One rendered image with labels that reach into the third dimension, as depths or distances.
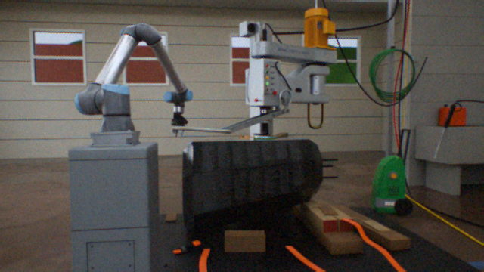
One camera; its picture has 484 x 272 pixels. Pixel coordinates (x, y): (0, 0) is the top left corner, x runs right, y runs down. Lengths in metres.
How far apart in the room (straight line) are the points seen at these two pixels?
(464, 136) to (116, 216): 4.13
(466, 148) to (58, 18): 9.18
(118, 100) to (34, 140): 8.09
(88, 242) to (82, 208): 0.19
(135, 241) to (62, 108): 7.97
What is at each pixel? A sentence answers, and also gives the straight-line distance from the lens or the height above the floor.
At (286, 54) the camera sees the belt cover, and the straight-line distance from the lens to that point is 3.08.
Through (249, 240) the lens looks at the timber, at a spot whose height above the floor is 0.10.
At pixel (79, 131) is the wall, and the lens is 9.51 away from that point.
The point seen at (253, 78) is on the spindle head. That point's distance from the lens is 2.99.
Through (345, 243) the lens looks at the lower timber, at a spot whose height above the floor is 0.09.
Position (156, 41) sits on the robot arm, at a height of 1.52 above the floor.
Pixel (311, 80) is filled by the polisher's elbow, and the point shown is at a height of 1.37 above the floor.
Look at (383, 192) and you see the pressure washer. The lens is 3.67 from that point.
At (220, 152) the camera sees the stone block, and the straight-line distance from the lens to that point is 2.66.
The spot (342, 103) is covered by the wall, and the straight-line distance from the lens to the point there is 9.79.
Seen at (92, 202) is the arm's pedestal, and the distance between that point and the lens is 1.87.
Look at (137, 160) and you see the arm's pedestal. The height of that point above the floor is 0.78.
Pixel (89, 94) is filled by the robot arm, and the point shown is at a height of 1.14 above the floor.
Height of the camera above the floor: 1.00
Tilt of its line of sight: 3 degrees down
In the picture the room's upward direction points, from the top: 1 degrees counter-clockwise
